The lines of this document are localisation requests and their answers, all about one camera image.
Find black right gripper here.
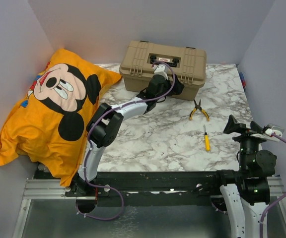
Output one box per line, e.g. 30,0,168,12
224,114,269,171

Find tan plastic toolbox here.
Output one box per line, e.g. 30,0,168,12
119,41,207,101

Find orange Mickey Mouse pillowcase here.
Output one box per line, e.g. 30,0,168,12
0,49,122,186

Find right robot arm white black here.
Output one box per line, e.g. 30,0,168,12
212,115,277,238

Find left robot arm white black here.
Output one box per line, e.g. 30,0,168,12
70,74,184,196

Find yellow black pliers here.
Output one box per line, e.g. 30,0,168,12
189,99,210,121

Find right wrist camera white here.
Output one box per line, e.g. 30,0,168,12
251,124,285,142

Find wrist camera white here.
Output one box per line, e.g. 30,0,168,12
154,64,168,79
251,124,285,142

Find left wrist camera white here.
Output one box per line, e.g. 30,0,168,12
154,64,168,79

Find yellow handled screwdriver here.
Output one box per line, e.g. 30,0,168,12
203,125,211,151

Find blue red object at wall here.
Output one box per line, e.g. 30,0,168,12
239,72,246,92

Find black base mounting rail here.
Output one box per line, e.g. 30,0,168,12
33,163,243,207

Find aluminium frame rail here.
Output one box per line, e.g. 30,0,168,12
23,179,66,199

